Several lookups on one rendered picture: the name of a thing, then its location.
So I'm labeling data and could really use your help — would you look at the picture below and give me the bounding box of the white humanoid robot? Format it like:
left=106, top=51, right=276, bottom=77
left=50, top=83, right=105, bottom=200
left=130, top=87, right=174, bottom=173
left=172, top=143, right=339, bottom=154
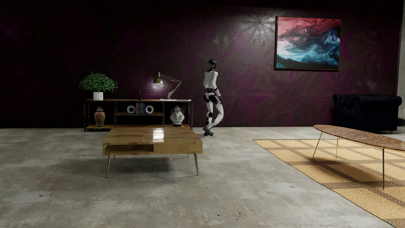
left=203, top=59, right=224, bottom=137

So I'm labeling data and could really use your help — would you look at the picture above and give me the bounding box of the green potted plant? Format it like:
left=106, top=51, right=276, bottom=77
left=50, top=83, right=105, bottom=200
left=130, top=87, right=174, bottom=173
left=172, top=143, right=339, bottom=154
left=79, top=72, right=118, bottom=101

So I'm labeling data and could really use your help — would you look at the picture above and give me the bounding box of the silver desk lamp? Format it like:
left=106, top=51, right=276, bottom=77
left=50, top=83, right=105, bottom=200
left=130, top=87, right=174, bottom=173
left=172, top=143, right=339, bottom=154
left=153, top=72, right=183, bottom=100

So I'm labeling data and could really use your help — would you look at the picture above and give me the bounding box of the dark blue tufted armchair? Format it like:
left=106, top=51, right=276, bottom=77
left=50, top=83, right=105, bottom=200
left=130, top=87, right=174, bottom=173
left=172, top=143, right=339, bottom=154
left=332, top=94, right=402, bottom=134

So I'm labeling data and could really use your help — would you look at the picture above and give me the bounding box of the black wooden console shelf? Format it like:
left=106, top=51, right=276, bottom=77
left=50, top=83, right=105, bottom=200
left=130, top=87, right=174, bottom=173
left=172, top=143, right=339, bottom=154
left=84, top=98, right=193, bottom=132

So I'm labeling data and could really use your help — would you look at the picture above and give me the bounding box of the abstract red blue painting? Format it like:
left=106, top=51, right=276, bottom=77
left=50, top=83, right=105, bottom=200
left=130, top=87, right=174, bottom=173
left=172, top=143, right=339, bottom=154
left=275, top=16, right=342, bottom=71

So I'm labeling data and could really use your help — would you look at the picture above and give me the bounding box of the oval wooden table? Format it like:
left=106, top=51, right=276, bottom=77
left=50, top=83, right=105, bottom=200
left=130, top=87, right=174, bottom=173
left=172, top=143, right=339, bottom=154
left=313, top=124, right=405, bottom=190

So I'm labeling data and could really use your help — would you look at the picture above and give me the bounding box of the square wooden coffee table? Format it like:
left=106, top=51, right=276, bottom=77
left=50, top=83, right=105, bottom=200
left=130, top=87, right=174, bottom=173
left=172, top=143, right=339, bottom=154
left=102, top=127, right=203, bottom=179

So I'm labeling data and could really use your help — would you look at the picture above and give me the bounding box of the white floral lidded jar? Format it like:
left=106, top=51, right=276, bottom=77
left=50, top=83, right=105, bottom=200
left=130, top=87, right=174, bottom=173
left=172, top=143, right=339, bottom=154
left=170, top=106, right=185, bottom=127

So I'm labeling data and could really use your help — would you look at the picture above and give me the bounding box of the brown ceramic vase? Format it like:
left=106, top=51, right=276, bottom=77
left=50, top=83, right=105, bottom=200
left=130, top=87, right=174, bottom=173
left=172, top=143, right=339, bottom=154
left=94, top=107, right=106, bottom=128

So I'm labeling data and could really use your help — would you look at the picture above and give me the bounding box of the yellow patterned rug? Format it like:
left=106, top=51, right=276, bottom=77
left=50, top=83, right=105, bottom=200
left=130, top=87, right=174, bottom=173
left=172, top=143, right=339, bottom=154
left=254, top=138, right=405, bottom=228

